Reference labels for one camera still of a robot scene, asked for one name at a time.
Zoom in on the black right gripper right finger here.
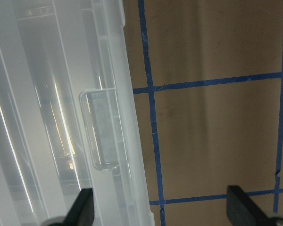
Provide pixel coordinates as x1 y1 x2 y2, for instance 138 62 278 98
227 186 283 226

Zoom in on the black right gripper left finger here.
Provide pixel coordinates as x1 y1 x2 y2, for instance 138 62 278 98
42 188 95 226

